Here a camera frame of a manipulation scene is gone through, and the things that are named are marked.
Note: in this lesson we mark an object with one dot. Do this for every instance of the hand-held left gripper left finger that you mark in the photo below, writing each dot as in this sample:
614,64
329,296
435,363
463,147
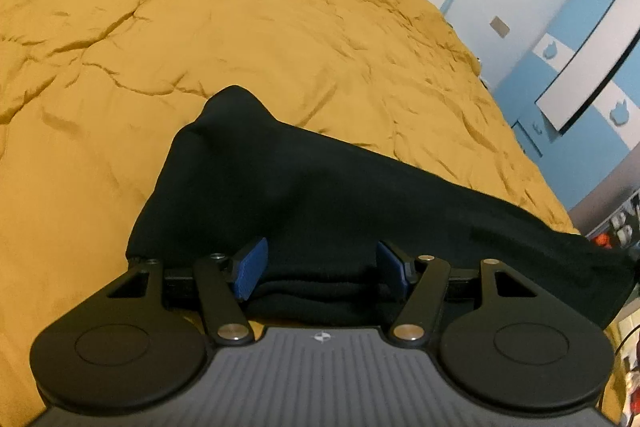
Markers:
250,269

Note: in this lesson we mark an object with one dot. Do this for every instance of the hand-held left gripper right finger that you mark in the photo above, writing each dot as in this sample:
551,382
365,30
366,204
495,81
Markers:
392,269

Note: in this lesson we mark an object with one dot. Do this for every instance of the black pants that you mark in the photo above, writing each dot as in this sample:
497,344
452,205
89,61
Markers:
310,207

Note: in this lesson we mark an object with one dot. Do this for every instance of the blue and white wardrobe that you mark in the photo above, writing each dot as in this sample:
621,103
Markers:
530,92

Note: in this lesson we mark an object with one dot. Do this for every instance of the grey storage shelf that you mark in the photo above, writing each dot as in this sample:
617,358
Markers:
617,227

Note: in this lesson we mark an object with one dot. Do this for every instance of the yellow bedspread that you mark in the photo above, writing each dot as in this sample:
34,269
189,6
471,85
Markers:
225,17

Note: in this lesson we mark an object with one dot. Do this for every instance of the white wardrobe panel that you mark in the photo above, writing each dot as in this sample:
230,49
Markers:
590,67

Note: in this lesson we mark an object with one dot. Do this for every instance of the wall switch plate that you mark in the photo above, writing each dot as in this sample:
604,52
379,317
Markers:
500,27

